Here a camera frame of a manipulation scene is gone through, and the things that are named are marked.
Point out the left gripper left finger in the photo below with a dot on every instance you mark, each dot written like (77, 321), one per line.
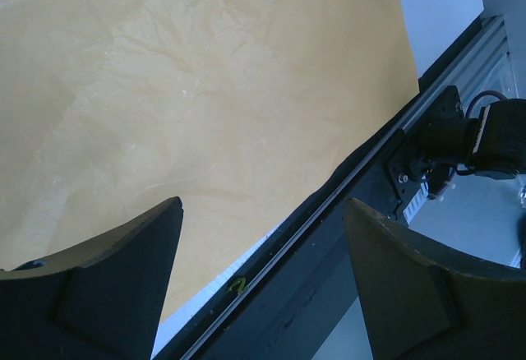
(100, 299)

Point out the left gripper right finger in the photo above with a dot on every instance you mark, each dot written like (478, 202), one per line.
(421, 299)

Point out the orange wrapping paper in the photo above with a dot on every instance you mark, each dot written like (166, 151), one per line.
(242, 108)

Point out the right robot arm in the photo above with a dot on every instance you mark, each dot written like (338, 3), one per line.
(488, 140)

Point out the right white cable duct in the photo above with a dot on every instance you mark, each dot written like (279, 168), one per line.
(416, 203)

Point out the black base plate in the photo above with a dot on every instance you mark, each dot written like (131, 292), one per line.
(286, 298)

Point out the aluminium rail front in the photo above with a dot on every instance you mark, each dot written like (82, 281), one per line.
(489, 60)

